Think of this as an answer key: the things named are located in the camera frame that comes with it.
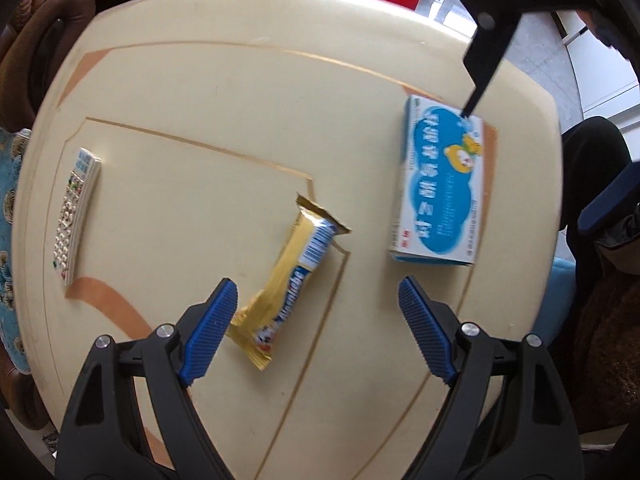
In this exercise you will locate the brown leather sofa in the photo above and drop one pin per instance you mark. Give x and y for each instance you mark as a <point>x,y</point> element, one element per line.
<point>55,25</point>

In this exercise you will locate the cream wooden table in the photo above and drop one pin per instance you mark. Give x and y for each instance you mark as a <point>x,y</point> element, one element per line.
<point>225,110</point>

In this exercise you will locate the blue plastic trash bin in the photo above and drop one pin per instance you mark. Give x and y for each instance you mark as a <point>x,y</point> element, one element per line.
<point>557,300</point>

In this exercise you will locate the light blue cloud print box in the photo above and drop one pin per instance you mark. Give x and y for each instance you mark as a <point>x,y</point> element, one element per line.
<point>440,185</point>

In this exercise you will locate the white remote control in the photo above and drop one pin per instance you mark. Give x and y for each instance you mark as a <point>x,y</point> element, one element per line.
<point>75,215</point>

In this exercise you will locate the person's black trouser leg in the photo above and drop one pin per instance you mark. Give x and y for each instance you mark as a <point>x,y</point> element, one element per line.
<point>595,160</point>

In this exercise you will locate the brown fuzzy cloth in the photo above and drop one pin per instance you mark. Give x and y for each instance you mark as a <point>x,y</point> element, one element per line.
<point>610,350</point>

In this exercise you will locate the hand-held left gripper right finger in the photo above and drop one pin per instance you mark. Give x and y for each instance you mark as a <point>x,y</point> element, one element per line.
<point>425,332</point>

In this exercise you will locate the yellow snack bar wrapper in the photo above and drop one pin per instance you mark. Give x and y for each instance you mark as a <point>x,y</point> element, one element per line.
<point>295,270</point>

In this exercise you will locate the blue patterned cloth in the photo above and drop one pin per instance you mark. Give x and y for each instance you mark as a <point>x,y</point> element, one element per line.
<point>10,240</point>

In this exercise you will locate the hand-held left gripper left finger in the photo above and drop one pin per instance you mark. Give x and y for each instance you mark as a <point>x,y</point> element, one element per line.
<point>207,332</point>

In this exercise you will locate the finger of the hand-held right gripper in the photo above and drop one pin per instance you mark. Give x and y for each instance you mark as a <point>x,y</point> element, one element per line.
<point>487,45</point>
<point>607,202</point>

